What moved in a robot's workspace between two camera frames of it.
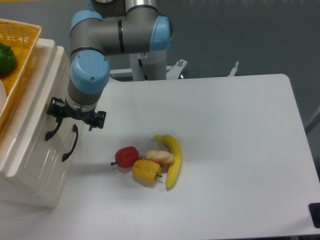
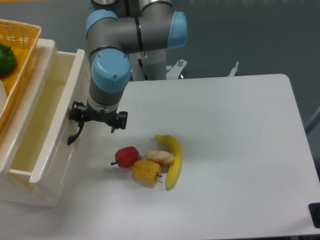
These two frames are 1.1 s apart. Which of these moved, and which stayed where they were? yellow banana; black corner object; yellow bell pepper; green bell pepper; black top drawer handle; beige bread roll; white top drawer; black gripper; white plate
Moved: white top drawer; black gripper; black top drawer handle
Stayed: white plate; black corner object; yellow bell pepper; beige bread roll; green bell pepper; yellow banana
